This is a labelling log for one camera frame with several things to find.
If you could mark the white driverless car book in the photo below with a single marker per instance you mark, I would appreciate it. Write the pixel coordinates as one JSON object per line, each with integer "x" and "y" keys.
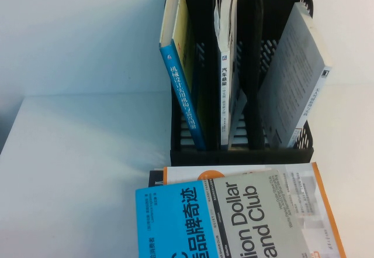
{"x": 295, "y": 79}

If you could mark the blue spine yellow cover book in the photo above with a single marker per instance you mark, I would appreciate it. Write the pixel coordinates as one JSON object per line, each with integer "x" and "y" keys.
{"x": 182, "y": 94}

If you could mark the white book with orange border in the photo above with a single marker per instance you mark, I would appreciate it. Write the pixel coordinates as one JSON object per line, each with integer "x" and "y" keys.
{"x": 315, "y": 211}

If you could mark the blue grey Brand Club book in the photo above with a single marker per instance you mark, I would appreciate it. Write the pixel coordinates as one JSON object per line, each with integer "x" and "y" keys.
{"x": 181, "y": 225}

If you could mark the dark cover book white lettering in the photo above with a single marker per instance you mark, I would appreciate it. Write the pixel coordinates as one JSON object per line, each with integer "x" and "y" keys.
{"x": 155, "y": 177}

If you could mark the black plastic mesh book stand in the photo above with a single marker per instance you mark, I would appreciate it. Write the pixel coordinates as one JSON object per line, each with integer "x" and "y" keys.
{"x": 190, "y": 158}

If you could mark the car suspension book white spine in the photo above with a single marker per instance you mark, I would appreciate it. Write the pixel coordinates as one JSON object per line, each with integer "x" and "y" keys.
{"x": 225, "y": 88}

